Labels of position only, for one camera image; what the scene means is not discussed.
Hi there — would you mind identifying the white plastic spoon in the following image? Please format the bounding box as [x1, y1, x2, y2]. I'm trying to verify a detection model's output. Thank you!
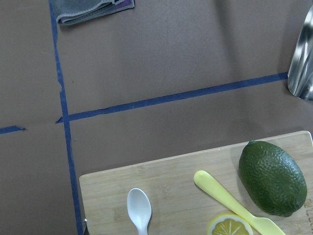
[127, 188, 152, 235]

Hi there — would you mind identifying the grey folded cloth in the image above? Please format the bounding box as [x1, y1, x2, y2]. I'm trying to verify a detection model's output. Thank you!
[51, 0, 135, 25]

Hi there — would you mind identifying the lemon slice upper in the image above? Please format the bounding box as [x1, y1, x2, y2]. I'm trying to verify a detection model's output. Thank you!
[206, 213, 254, 235]

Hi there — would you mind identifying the metal scoop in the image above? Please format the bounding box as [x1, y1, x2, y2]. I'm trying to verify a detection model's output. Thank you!
[288, 8, 313, 101]

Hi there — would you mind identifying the yellow plastic knife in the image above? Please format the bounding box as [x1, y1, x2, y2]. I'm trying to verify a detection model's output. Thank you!
[194, 170, 284, 235]

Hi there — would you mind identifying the green avocado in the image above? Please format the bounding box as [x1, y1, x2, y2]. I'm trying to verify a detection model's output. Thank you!
[239, 140, 307, 217]

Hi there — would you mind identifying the metal board handle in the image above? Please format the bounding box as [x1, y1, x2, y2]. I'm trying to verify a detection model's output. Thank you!
[83, 219, 89, 235]

